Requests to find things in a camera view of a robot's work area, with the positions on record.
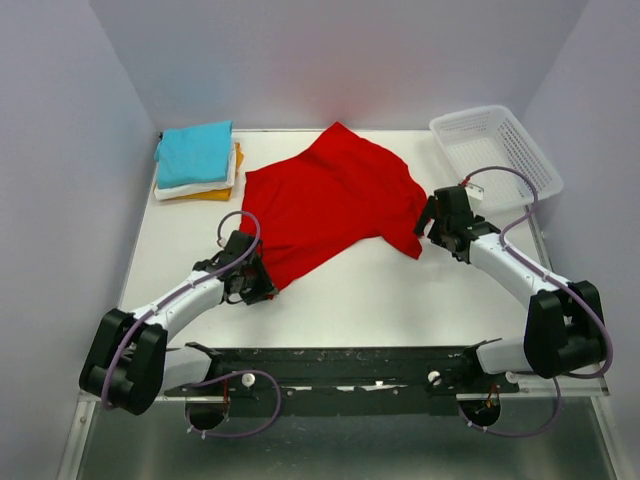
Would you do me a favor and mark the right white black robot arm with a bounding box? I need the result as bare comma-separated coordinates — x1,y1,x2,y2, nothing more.
414,186,612,392

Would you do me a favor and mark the white perforated plastic basket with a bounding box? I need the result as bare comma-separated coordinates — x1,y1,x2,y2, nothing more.
429,105,564,213

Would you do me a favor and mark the folded orange t shirt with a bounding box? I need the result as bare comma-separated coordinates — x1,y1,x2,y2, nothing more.
178,142,244,201

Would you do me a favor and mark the folded white t shirt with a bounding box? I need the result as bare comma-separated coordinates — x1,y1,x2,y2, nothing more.
153,142,244,201

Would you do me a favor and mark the red t shirt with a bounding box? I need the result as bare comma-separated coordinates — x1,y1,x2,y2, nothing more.
240,123,427,290

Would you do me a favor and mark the folded light blue t shirt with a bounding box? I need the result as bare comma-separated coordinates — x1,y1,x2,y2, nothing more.
154,120,233,189

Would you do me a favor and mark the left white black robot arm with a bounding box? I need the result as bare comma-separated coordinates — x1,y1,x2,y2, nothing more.
79,230,278,415

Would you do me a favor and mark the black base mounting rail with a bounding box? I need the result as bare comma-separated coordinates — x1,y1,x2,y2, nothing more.
165,346,519,417

